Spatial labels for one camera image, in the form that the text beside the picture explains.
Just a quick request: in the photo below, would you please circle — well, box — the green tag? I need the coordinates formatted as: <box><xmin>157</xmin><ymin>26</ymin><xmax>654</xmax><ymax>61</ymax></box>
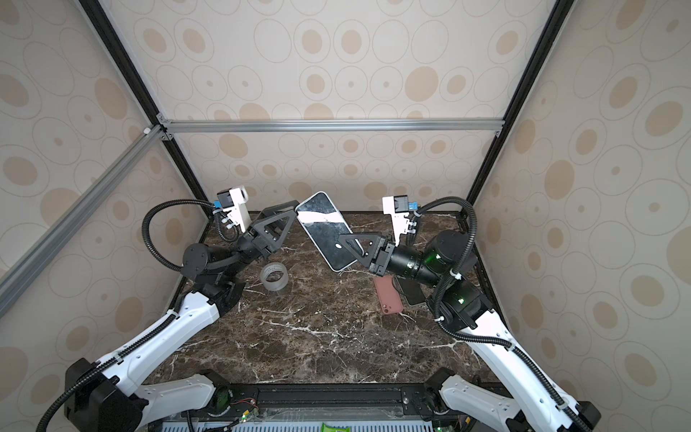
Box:
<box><xmin>320</xmin><ymin>423</ymin><xmax>352</xmax><ymax>432</ymax></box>

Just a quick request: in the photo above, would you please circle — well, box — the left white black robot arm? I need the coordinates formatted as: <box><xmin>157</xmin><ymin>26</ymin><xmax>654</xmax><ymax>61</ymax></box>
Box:
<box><xmin>37</xmin><ymin>191</ymin><xmax>298</xmax><ymax>431</ymax></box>

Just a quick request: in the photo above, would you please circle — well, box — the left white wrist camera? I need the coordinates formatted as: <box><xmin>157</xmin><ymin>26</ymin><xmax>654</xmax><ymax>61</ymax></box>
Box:
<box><xmin>213</xmin><ymin>186</ymin><xmax>251</xmax><ymax>233</ymax></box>

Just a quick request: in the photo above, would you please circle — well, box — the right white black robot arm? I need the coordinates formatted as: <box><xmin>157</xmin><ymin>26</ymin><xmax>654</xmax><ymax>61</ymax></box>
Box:
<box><xmin>326</xmin><ymin>195</ymin><xmax>601</xmax><ymax>431</ymax></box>

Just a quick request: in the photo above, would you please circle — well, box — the horizontal aluminium rail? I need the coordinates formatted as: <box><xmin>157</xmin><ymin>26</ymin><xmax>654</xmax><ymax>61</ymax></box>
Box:
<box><xmin>162</xmin><ymin>118</ymin><xmax>505</xmax><ymax>133</ymax></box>

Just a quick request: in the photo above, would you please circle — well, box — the clear tape roll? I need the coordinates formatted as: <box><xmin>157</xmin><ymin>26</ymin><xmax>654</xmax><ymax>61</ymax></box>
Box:
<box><xmin>259</xmin><ymin>262</ymin><xmax>290</xmax><ymax>293</ymax></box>

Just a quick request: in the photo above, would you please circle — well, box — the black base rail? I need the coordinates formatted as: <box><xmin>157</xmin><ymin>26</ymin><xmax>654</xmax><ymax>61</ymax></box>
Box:
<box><xmin>96</xmin><ymin>381</ymin><xmax>563</xmax><ymax>432</ymax></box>

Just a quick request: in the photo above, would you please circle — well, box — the diagonal aluminium rail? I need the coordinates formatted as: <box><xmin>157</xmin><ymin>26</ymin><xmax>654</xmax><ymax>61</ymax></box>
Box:
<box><xmin>1</xmin><ymin>125</ymin><xmax>163</xmax><ymax>315</ymax></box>

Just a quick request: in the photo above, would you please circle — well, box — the pink phone case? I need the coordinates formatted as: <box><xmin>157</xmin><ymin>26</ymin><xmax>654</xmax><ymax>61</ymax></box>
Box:
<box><xmin>374</xmin><ymin>275</ymin><xmax>404</xmax><ymax>315</ymax></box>

